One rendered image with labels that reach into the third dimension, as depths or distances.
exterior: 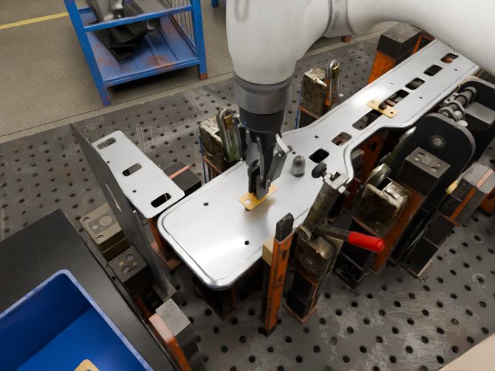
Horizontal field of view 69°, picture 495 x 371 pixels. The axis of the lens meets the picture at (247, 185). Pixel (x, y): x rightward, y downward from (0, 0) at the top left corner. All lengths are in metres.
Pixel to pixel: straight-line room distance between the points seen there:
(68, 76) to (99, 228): 2.59
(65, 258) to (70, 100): 2.30
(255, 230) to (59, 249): 0.37
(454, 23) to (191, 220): 0.55
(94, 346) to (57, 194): 0.75
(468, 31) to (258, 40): 0.22
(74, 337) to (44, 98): 2.55
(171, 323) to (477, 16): 0.46
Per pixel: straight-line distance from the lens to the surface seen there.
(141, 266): 0.63
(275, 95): 0.53
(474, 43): 0.44
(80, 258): 0.73
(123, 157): 0.91
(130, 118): 1.51
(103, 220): 0.73
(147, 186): 0.83
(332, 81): 1.03
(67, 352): 0.67
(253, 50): 0.48
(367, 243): 0.59
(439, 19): 0.49
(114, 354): 0.64
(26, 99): 3.14
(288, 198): 0.79
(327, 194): 0.56
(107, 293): 0.68
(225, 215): 0.76
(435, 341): 1.06
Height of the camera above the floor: 1.62
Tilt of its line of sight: 51 degrees down
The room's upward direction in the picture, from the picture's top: straight up
